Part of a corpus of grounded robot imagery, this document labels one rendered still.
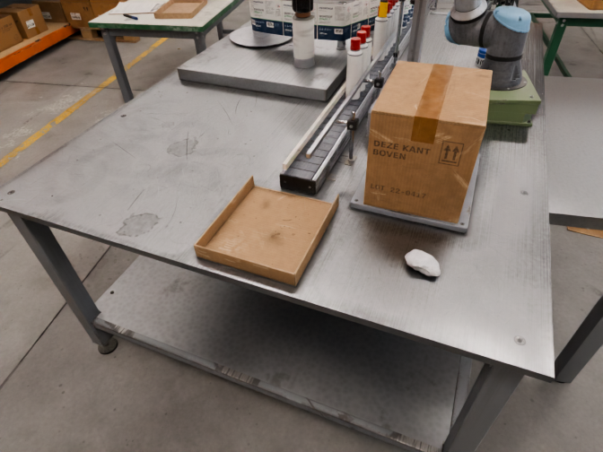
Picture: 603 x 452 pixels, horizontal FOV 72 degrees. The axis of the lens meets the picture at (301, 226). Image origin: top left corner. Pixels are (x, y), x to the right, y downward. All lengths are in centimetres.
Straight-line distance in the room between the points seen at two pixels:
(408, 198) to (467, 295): 27
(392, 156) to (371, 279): 29
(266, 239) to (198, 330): 71
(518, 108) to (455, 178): 62
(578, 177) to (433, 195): 51
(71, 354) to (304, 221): 131
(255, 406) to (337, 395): 38
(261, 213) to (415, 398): 79
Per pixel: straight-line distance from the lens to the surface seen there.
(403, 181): 104
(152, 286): 186
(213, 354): 159
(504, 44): 164
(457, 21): 166
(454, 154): 99
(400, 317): 90
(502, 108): 159
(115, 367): 196
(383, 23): 184
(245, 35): 221
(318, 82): 169
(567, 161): 149
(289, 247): 102
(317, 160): 122
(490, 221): 117
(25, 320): 232
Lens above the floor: 156
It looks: 42 degrees down
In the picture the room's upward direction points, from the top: 3 degrees counter-clockwise
